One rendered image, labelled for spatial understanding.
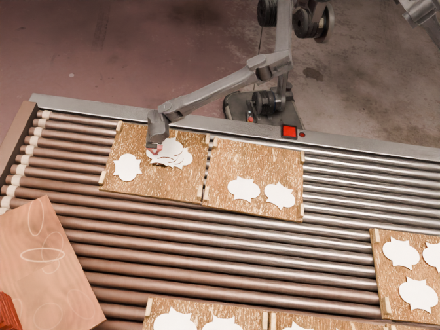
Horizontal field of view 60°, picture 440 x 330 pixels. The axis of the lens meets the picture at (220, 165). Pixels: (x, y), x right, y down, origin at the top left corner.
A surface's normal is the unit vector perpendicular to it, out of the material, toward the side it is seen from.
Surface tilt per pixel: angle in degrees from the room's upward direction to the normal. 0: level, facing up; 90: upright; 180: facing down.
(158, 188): 0
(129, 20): 0
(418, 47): 0
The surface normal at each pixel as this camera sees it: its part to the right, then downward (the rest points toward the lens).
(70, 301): 0.11, -0.55
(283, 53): -0.36, -0.44
